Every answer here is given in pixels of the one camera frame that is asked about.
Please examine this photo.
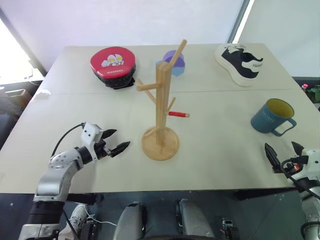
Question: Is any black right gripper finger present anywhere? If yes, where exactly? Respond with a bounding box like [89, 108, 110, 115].
[291, 141, 305, 157]
[264, 142, 283, 174]

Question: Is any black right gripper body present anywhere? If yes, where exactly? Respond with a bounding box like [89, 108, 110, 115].
[280, 154, 310, 175]

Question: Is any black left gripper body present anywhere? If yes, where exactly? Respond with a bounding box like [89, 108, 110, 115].
[93, 139, 112, 160]

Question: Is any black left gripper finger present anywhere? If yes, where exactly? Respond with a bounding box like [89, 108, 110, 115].
[109, 140, 132, 158]
[102, 128, 118, 140]

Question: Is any wooden mug tree stand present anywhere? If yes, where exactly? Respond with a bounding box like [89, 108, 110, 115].
[136, 39, 191, 162]

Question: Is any purple and blue faceted cup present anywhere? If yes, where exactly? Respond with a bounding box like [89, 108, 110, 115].
[155, 49, 186, 77]

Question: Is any blue mug with yellow inside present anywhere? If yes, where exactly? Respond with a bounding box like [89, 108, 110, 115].
[250, 98, 297, 137]

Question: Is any green potted plant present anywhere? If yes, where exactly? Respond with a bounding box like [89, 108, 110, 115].
[306, 84, 320, 103]

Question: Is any white shoe under table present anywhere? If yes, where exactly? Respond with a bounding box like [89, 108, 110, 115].
[67, 203, 89, 232]

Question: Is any grey rounded robot leg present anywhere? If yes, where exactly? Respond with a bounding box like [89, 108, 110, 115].
[174, 198, 216, 240]
[115, 201, 146, 240]

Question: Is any small white table clamp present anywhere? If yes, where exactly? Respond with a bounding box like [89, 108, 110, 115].
[34, 91, 52, 100]

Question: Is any white and black sneaker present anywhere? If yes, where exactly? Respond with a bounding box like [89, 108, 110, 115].
[214, 43, 266, 87]

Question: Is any brown cardboard box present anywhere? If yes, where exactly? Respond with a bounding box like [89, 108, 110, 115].
[4, 88, 33, 111]

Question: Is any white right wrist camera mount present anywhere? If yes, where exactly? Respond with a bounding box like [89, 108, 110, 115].
[300, 148, 320, 180]

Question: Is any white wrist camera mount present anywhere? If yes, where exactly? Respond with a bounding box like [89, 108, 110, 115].
[300, 148, 320, 180]
[80, 122, 104, 151]

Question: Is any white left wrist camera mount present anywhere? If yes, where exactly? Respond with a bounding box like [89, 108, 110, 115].
[80, 122, 104, 151]

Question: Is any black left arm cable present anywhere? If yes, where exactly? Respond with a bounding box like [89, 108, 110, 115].
[50, 122, 86, 158]

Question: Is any thin white floor cable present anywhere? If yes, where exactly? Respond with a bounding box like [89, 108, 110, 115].
[84, 203, 118, 227]

